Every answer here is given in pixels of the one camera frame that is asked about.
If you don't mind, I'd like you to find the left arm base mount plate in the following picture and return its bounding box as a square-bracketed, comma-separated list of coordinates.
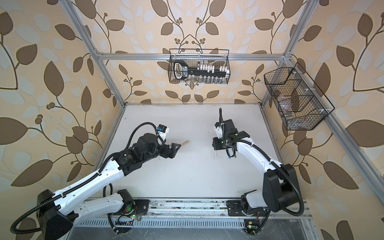
[108, 199, 150, 216]

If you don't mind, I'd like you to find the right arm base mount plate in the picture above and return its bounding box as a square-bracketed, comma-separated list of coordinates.
[226, 200, 268, 218]

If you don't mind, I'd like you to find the aluminium frame back crossbar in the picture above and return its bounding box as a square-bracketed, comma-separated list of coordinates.
[96, 52, 286, 61]

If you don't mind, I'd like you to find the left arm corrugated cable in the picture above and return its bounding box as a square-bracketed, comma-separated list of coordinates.
[9, 121, 160, 235]

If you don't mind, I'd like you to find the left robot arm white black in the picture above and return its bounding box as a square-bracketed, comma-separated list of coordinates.
[37, 133, 181, 240]

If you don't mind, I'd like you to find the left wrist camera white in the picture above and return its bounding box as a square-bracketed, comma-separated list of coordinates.
[157, 124, 169, 143]

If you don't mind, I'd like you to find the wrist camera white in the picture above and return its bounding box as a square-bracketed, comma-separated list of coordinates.
[215, 125, 223, 139]
[157, 124, 169, 143]

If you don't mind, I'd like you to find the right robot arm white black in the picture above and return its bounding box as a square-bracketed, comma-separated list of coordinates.
[213, 120, 305, 217]

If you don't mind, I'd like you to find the black wire basket wall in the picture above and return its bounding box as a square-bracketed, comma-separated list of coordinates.
[264, 63, 335, 131]
[168, 48, 231, 85]

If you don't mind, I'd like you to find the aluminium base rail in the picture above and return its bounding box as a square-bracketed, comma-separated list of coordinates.
[64, 197, 314, 230]

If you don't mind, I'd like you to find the black wire basket right wall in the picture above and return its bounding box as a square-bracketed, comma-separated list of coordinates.
[264, 63, 335, 131]

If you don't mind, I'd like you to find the tan pen cap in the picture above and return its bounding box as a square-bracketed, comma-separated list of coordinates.
[181, 140, 190, 146]

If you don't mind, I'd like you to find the black wire basket back wall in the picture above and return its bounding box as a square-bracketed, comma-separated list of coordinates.
[168, 48, 231, 85]

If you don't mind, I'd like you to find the black white tool in basket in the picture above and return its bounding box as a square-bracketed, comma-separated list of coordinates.
[171, 60, 231, 80]

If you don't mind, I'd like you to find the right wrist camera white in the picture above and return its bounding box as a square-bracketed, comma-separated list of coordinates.
[215, 125, 223, 139]

